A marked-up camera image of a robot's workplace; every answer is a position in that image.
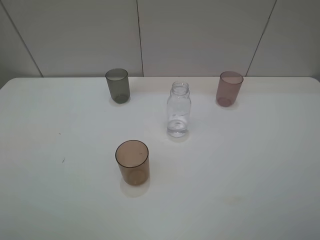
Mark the clear plastic water bottle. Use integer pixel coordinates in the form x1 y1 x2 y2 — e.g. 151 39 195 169
166 81 192 138

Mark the brown translucent plastic cup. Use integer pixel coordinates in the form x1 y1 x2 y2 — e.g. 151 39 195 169
115 139 150 186

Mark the pink translucent plastic cup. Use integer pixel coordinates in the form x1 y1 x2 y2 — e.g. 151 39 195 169
216 71 244 108

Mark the grey translucent plastic cup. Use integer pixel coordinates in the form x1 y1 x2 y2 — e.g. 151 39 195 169
105 68 130 104

